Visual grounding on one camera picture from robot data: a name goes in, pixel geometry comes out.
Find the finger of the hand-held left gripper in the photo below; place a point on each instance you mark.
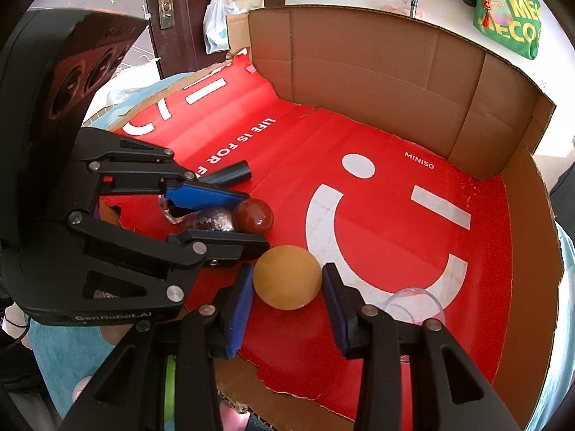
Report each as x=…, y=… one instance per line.
x=202, y=197
x=220, y=244

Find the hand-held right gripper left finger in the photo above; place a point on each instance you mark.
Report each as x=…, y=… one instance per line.
x=240, y=316

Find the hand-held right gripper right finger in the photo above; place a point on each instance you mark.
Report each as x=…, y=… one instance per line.
x=334, y=318

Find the dark glitter ball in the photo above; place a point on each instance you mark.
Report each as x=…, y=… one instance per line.
x=211, y=220

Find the red-brown glossy ball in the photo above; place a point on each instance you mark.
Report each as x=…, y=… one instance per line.
x=254, y=215

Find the orange ball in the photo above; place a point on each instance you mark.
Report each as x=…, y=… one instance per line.
x=287, y=278

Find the cardboard box with red lining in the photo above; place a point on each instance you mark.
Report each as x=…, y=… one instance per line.
x=382, y=233

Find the clear plastic piece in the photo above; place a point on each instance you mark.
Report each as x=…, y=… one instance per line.
x=173, y=217

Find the black cylinder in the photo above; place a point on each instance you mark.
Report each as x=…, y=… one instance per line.
x=236, y=172

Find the clear plastic cup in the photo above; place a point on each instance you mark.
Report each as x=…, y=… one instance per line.
x=415, y=307

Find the dark brown door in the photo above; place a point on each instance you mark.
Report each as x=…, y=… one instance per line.
x=188, y=31

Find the white plastic bag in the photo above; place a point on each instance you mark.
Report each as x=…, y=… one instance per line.
x=218, y=22

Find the black cloth covered desk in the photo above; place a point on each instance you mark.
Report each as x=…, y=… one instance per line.
x=567, y=202

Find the marker pen with orange cap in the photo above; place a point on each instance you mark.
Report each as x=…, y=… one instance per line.
x=415, y=0

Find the red tassel charm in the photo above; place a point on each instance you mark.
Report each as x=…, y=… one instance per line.
x=488, y=13

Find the green tote bag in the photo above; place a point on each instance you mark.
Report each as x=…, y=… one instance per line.
x=516, y=27

